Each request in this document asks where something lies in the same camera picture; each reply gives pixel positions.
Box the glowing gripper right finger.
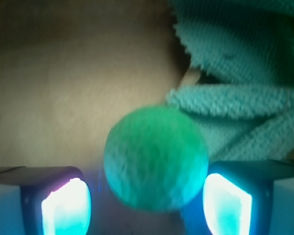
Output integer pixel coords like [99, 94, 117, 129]
[181, 160, 294, 235]

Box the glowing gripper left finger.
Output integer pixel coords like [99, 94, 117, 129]
[0, 166, 92, 235]

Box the green dimpled ball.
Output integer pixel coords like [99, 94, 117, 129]
[103, 106, 209, 213]

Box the teal terry cloth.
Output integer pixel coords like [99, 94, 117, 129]
[166, 0, 294, 161]

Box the brown paper bag tray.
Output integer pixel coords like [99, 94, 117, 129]
[0, 0, 190, 235]

